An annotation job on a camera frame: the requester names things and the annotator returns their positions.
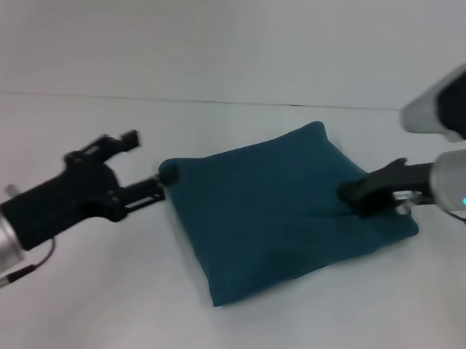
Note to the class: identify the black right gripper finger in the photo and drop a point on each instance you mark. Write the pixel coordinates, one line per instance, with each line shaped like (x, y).
(355, 192)

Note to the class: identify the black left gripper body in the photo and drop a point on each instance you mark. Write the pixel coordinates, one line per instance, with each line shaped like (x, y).
(66, 195)

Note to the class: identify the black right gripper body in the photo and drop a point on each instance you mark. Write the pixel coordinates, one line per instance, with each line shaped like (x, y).
(401, 180)

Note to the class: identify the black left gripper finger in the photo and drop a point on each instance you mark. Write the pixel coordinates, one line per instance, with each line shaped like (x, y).
(149, 191)
(124, 141)

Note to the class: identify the teal t-shirt with FREE print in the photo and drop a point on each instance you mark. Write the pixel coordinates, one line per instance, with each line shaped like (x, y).
(278, 216)

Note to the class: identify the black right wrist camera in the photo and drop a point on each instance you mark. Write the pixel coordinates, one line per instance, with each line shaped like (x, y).
(459, 97)

